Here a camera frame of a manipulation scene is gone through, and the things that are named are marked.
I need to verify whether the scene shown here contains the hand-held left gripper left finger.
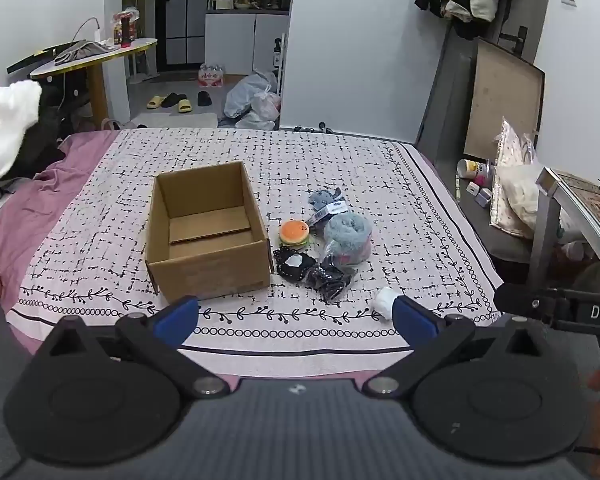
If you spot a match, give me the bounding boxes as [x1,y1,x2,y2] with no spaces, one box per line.
[30,296,231,401]

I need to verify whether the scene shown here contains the oval table with yellow edge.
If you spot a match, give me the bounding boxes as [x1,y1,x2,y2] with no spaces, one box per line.
[30,38,159,127]

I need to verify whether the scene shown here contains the black flat board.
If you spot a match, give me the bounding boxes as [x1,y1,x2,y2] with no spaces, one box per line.
[6,47,62,74]

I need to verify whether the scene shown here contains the white fluffy garment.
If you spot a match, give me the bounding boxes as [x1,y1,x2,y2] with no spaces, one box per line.
[0,80,43,187]

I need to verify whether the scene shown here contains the burger plush toy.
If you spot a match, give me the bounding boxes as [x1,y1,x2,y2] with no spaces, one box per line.
[279,221,310,250]

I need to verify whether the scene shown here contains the red snack box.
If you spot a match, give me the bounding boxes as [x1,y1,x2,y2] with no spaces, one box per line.
[112,7,141,49]

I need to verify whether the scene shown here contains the black polka dot box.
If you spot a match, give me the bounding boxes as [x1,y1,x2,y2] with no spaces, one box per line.
[42,72,90,113]

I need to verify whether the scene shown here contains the blue tissue pack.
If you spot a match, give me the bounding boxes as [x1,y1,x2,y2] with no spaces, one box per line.
[371,287,399,320]

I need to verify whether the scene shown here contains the purple bedsheet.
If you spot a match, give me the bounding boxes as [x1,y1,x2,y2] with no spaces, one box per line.
[0,130,121,356]

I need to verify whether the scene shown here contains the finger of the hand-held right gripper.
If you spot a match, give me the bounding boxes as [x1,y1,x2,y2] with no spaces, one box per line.
[494,282,571,331]

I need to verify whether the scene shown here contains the white charger with cable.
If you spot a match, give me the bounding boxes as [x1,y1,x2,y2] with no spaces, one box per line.
[71,16,102,45]

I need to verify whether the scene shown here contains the grey fluffy cloth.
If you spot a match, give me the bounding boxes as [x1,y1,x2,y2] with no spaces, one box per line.
[322,212,374,267]

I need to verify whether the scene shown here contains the white kitchen cabinet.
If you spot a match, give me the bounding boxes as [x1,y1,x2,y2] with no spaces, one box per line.
[204,9,290,77]

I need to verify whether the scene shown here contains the black and white plush pouch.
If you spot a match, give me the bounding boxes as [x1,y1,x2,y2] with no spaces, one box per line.
[272,247,315,281]

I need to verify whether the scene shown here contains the white plastic bags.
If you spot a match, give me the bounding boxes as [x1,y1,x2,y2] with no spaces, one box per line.
[223,70,282,131]

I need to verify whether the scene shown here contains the pillow in clear plastic bag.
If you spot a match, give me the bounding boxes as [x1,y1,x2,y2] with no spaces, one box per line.
[489,117,543,239]

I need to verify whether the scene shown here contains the white cup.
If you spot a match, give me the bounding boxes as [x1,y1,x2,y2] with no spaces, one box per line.
[457,158,496,184]

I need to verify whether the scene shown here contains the dark glass door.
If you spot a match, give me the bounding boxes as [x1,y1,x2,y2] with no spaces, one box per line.
[164,0,212,67]

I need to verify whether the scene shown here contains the black cloth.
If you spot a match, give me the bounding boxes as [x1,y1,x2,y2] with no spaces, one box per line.
[305,259,359,304]

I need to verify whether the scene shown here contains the grey-blue plush toy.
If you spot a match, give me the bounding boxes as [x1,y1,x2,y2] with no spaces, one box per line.
[307,188,349,221]

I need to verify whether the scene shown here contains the metal stand with wooden board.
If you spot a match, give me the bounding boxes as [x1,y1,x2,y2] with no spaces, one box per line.
[529,167,600,292]

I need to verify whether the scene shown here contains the dark clothes pile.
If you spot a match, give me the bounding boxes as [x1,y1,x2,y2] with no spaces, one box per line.
[0,82,73,201]

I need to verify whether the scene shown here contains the pack of water bottles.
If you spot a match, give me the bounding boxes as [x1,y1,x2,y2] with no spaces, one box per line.
[198,63,229,89]

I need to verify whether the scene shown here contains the brown cardboard box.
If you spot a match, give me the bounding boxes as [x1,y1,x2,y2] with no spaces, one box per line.
[145,161,272,304]

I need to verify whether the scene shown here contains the grey floor mat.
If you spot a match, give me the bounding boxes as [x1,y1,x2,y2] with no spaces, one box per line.
[130,112,219,131]

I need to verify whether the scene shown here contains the small white boxes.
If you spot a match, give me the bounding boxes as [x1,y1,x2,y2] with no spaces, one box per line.
[466,182,492,207]

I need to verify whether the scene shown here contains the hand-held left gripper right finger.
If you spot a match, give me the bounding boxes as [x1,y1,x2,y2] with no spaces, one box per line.
[362,295,556,399]

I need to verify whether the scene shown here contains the white patterned blanket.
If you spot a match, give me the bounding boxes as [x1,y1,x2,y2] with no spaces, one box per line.
[5,127,503,378]

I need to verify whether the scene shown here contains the brown folding board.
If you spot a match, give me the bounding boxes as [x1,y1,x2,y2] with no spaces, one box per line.
[462,37,546,162]

